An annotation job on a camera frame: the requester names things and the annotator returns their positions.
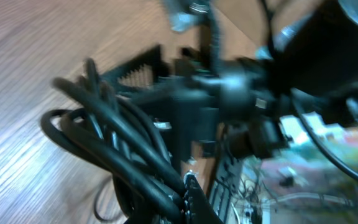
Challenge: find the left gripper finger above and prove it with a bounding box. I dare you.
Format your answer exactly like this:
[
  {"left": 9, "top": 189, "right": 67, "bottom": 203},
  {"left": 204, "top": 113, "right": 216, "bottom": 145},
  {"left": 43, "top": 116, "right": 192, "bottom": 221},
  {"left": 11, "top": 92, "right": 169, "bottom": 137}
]
[{"left": 183, "top": 170, "right": 223, "bottom": 224}]

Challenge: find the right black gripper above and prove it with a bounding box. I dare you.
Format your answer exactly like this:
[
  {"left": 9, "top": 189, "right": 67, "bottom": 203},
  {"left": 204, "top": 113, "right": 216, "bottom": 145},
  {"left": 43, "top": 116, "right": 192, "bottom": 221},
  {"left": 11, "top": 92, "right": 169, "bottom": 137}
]
[{"left": 101, "top": 44, "right": 278, "bottom": 161}]

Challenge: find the thick black USB cable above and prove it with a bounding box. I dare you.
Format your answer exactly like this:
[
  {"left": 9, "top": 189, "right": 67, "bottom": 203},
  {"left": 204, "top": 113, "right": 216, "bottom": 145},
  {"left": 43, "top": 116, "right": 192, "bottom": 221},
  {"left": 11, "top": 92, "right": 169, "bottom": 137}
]
[{"left": 40, "top": 57, "right": 188, "bottom": 224}]

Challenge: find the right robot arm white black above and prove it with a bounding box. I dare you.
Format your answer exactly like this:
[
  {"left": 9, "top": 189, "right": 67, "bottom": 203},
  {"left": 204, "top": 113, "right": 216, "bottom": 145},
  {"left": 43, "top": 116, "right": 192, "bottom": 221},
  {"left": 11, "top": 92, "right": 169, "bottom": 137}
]
[{"left": 102, "top": 1, "right": 358, "bottom": 159}]

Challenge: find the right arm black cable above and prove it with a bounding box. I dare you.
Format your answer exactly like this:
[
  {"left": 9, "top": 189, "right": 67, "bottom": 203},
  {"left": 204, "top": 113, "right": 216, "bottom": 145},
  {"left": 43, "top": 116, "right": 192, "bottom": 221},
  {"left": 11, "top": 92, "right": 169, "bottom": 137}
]
[{"left": 259, "top": 0, "right": 358, "bottom": 190}]

